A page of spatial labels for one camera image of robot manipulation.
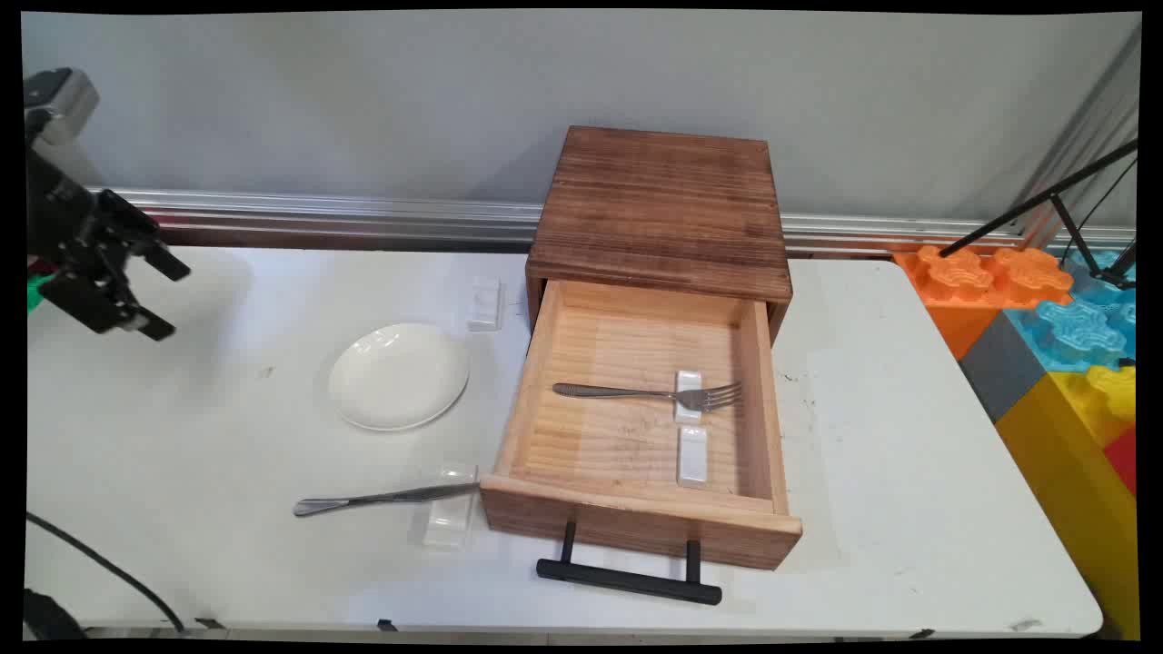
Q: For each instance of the orange toy block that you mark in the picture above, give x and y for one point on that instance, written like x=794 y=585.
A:
x=954 y=282

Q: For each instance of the black tripod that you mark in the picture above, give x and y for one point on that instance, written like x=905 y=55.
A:
x=1052 y=193

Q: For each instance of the steel table knife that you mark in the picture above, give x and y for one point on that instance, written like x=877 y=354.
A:
x=363 y=499

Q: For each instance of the steel fork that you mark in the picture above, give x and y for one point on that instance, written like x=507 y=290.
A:
x=618 y=392

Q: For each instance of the small red toy block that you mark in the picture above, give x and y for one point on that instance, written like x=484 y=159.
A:
x=1125 y=459

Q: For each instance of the grey toy block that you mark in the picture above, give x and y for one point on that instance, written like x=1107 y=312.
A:
x=1004 y=368

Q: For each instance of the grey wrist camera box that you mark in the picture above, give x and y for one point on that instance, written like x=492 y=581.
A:
x=62 y=107

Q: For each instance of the dark wooden drawer cabinet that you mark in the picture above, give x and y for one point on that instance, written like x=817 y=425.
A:
x=659 y=200

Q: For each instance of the aluminium wall rail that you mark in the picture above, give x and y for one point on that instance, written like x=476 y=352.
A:
x=318 y=213

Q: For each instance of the blue toy block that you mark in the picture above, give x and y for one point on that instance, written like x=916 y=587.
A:
x=1081 y=331

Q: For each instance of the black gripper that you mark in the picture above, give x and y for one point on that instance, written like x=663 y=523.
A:
x=59 y=213

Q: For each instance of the white ceramic cutlery rest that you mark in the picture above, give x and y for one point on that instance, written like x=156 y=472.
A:
x=484 y=304
x=689 y=377
x=447 y=529
x=692 y=454

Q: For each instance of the white round plate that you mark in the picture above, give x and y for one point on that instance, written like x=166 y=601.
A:
x=398 y=377

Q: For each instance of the green toy block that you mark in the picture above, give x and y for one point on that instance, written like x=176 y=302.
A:
x=38 y=292

